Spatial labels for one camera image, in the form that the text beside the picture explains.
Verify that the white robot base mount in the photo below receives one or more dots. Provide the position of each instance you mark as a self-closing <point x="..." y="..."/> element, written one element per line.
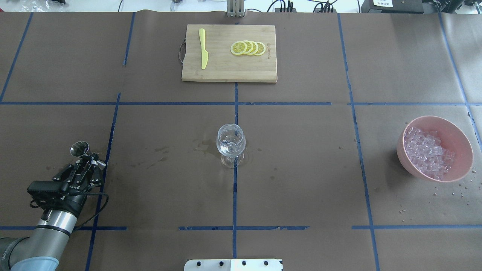
<point x="234" y="265"/>

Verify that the pink bowl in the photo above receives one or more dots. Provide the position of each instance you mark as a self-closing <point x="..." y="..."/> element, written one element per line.
<point x="452" y="139"/>

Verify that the lemon slice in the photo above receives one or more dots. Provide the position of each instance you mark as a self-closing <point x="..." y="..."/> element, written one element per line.
<point x="239" y="48"/>
<point x="249" y="47"/>
<point x="261" y="49"/>
<point x="254" y="48"/>

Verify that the yellow plastic knife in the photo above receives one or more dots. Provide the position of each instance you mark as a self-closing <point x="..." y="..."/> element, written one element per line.
<point x="203" y="51"/>

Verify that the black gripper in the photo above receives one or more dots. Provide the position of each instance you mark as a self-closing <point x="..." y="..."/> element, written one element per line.
<point x="72" y="200"/>

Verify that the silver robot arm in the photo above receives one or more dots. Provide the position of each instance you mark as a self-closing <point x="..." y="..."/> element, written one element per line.
<point x="43" y="249"/>

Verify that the clear wine glass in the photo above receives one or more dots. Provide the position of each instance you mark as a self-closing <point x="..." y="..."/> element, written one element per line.
<point x="231" y="143"/>

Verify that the clear ice cube pile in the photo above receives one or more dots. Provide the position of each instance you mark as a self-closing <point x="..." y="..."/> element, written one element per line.
<point x="424" y="150"/>

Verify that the bamboo cutting board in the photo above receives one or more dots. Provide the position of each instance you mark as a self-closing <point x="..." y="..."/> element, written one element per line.
<point x="222" y="65"/>

